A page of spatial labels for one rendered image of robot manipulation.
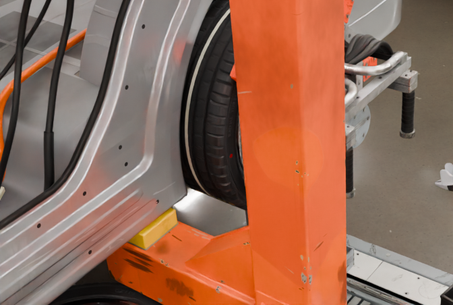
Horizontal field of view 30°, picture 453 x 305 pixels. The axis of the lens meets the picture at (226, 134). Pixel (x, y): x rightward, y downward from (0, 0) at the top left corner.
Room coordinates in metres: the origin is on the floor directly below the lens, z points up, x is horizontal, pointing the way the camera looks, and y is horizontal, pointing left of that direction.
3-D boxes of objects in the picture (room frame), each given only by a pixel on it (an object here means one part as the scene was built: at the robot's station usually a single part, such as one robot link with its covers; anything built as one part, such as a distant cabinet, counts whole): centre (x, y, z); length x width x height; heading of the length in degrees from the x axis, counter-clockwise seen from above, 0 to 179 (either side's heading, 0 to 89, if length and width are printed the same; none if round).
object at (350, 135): (1.82, -0.28, 0.93); 0.09 x 0.05 x 0.05; 49
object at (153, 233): (1.83, 0.25, 0.71); 0.14 x 0.14 x 0.05; 49
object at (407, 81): (2.08, -0.50, 0.93); 0.09 x 0.05 x 0.05; 49
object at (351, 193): (1.80, -0.30, 0.83); 0.04 x 0.04 x 0.16
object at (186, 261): (1.72, 0.12, 0.69); 0.52 x 0.17 x 0.35; 49
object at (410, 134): (2.06, -0.52, 0.83); 0.04 x 0.04 x 0.16
